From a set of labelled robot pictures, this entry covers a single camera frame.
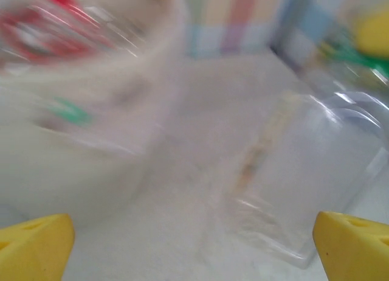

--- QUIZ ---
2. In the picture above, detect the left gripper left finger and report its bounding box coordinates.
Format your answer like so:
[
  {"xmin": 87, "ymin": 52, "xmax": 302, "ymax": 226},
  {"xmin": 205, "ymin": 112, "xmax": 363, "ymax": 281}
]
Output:
[{"xmin": 0, "ymin": 213, "xmax": 76, "ymax": 281}]

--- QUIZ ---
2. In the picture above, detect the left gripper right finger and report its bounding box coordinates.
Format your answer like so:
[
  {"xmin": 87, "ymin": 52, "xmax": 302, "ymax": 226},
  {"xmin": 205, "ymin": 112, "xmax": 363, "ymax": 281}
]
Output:
[{"xmin": 312, "ymin": 210, "xmax": 389, "ymax": 281}]

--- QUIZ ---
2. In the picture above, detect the green plastic bottle yellow cap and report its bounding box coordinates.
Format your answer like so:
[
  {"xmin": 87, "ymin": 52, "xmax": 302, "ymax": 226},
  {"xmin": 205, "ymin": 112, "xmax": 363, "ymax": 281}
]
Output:
[{"xmin": 314, "ymin": 34, "xmax": 389, "ymax": 92}]

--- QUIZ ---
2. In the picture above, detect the beige round bin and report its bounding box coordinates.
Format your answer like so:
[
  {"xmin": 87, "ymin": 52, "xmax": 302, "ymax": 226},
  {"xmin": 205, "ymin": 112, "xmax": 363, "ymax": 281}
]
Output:
[{"xmin": 0, "ymin": 0, "xmax": 191, "ymax": 212}]

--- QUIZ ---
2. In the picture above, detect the square clear bottle green label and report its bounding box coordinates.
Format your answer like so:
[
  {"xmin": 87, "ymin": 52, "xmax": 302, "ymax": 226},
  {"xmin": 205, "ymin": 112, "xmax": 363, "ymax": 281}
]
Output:
[{"xmin": 223, "ymin": 91, "xmax": 389, "ymax": 270}]

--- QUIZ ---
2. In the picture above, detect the small green sticker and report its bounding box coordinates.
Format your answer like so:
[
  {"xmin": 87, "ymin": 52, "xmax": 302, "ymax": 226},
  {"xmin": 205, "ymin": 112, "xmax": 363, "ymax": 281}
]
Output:
[{"xmin": 51, "ymin": 97, "xmax": 94, "ymax": 125}]

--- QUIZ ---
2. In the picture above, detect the aluminium frame post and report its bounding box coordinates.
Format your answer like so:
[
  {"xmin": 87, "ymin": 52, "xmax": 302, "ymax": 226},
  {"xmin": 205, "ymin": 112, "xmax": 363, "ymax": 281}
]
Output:
[{"xmin": 269, "ymin": 0, "xmax": 318, "ymax": 69}]

